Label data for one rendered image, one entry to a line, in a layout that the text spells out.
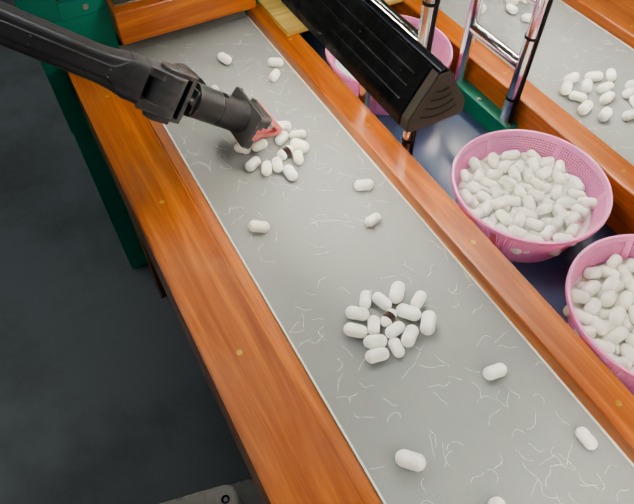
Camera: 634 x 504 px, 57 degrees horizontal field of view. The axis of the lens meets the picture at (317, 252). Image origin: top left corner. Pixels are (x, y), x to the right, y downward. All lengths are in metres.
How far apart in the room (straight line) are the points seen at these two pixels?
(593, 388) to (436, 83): 0.45
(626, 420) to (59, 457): 1.31
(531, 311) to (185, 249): 0.52
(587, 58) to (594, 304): 0.64
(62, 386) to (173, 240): 0.90
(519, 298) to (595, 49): 0.73
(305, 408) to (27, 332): 1.25
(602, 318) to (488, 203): 0.26
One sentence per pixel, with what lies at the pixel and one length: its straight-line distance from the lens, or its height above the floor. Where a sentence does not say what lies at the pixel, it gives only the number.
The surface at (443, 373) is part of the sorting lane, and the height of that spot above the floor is 0.74.
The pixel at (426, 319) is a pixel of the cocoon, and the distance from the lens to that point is 0.85.
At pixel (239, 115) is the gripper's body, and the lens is 1.01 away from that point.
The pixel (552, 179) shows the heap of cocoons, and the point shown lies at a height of 0.73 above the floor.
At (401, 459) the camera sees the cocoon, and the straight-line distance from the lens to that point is 0.76.
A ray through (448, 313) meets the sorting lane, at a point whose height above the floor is 0.74.
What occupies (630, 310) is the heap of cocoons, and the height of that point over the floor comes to 0.74.
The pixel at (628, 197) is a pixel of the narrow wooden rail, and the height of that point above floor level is 0.75.
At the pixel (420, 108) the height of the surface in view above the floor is 1.07.
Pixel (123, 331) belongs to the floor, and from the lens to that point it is 1.79.
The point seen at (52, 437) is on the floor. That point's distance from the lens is 1.71.
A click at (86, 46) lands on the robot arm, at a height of 1.01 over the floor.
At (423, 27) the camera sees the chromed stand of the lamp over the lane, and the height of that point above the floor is 0.99.
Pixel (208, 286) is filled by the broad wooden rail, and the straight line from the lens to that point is 0.88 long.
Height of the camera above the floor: 1.48
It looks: 53 degrees down
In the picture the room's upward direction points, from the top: straight up
